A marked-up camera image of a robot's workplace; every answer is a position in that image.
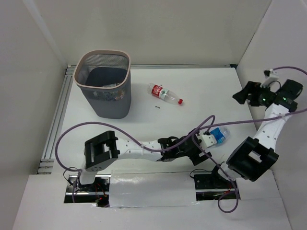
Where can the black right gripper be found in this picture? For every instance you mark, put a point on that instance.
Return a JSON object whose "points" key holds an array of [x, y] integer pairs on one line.
{"points": [[242, 96]]}

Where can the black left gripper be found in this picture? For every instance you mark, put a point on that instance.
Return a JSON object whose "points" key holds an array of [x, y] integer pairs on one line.
{"points": [[200, 153]]}

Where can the crushed bottle blue label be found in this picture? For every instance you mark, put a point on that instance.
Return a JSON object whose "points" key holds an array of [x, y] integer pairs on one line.
{"points": [[221, 134]]}

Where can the clear bottle red label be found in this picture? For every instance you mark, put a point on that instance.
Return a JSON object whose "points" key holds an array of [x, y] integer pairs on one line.
{"points": [[163, 94]]}

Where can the clear bottle green blue label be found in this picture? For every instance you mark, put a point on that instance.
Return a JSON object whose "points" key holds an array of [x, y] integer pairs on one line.
{"points": [[111, 85]]}

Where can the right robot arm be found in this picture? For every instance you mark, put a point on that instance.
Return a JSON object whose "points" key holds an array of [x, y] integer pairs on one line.
{"points": [[254, 156]]}

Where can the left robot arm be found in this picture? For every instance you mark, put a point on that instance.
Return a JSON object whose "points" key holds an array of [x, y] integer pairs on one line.
{"points": [[102, 150]]}

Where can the grey mesh waste bin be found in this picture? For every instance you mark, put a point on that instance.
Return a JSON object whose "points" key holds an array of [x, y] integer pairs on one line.
{"points": [[104, 78]]}

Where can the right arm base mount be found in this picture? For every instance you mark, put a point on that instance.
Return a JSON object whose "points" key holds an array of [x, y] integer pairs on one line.
{"points": [[211, 187]]}

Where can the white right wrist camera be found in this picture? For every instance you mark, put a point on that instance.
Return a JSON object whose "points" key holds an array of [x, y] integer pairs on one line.
{"points": [[270, 76]]}

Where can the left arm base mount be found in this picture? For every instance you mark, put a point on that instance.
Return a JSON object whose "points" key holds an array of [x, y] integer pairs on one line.
{"points": [[96, 193]]}

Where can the aluminium frame rail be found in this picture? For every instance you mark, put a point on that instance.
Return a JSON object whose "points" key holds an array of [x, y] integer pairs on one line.
{"points": [[48, 156]]}

